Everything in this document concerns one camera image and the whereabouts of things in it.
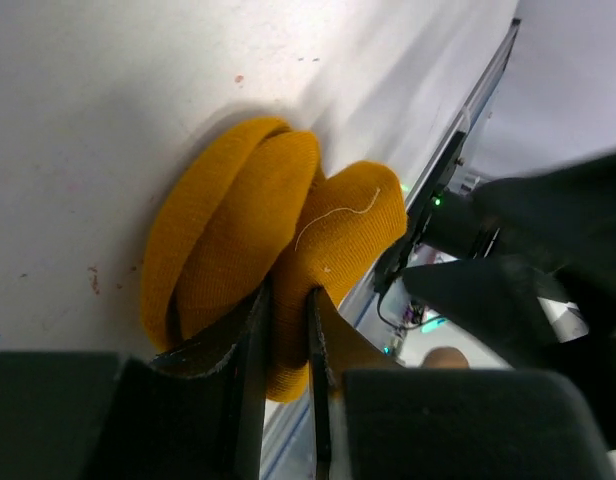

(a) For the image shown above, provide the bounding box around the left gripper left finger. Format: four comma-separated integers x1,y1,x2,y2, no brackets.
90,282,271,479

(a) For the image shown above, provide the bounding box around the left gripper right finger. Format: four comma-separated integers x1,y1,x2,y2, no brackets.
306,288,400,479

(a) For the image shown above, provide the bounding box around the mustard yellow sock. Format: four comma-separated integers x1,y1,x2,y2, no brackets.
140,117,408,403

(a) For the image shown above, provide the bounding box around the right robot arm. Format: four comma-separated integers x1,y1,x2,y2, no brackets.
402,152,616,367

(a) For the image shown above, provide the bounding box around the aluminium frame rail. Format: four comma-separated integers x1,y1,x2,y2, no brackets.
261,18,521,480

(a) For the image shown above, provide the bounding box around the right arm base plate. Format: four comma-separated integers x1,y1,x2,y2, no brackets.
373,131,467,293

